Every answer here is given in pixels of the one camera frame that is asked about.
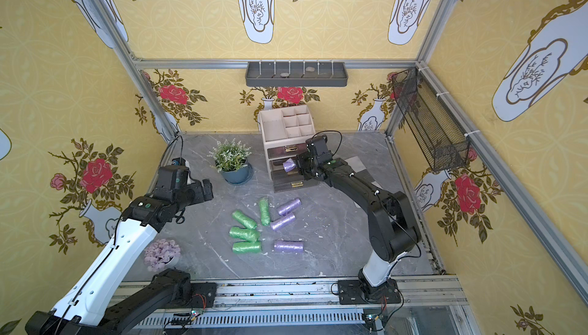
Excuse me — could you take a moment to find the white work glove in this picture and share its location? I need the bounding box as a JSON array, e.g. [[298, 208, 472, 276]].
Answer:
[[345, 156, 366, 173]]

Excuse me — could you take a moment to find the green roll upper left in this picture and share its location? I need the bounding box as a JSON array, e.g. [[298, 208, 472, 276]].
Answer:
[[231, 210, 257, 230]]

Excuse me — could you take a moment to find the black wire mesh basket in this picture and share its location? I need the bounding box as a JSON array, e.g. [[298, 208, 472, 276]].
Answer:
[[390, 68, 470, 172]]

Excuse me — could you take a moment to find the potted green plant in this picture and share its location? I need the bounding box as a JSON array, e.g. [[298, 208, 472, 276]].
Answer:
[[210, 139, 253, 186]]

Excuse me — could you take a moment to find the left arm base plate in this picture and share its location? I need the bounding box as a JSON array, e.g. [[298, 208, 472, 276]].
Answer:
[[186, 281, 217, 310]]

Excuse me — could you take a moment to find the purple roll top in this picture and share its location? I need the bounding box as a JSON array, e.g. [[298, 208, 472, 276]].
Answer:
[[277, 198, 302, 216]]

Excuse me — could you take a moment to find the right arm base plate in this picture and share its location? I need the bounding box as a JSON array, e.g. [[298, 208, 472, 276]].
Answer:
[[337, 278, 402, 305]]

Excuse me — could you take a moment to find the beige drawer organizer cabinet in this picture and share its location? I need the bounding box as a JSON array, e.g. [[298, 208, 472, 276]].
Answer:
[[258, 105, 315, 177]]

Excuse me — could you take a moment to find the purple roll bottom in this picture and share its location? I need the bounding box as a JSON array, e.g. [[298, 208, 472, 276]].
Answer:
[[273, 240, 305, 253]]

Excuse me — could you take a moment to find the grey wall shelf tray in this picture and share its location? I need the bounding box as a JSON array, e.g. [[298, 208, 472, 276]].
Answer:
[[245, 60, 349, 88]]

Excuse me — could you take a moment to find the purple roll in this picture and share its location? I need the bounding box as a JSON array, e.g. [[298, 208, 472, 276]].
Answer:
[[283, 158, 297, 173], [277, 198, 302, 216], [270, 213, 296, 231], [273, 240, 305, 253]]

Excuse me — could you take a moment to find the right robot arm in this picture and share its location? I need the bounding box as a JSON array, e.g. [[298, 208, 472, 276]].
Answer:
[[296, 133, 422, 295]]

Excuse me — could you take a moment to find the green roll bottom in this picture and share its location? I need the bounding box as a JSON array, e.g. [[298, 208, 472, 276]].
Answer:
[[232, 242, 263, 254]]

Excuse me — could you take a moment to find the green roll upright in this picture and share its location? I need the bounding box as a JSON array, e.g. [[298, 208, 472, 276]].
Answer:
[[258, 197, 271, 226]]

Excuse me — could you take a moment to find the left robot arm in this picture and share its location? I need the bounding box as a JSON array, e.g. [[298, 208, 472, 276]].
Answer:
[[25, 165, 214, 334]]

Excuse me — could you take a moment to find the purple artificial flower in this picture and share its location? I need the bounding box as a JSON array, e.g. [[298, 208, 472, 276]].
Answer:
[[143, 238, 182, 272]]

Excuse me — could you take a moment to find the green roll middle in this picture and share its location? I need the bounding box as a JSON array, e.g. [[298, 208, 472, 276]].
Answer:
[[229, 227, 260, 242]]

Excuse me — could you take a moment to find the transparent top drawer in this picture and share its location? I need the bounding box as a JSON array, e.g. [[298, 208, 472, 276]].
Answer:
[[267, 143, 306, 160]]

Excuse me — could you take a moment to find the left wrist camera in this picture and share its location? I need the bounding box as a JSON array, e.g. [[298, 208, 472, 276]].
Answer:
[[171, 157, 190, 173]]

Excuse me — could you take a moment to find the transparent drawer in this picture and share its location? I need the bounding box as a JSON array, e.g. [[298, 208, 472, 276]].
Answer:
[[270, 158, 319, 192], [267, 143, 306, 160]]

